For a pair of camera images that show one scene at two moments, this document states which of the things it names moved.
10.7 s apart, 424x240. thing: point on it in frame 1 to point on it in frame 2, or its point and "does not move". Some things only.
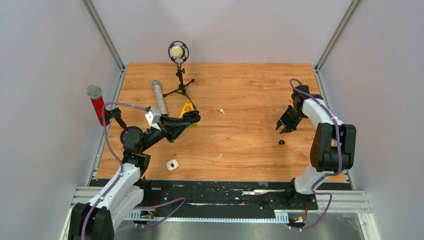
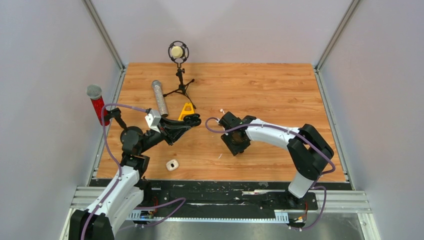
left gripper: [172, 127] does not move
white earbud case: [172, 165] does not move
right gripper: [288, 126] to [235, 149]
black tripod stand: [182, 87] does not move
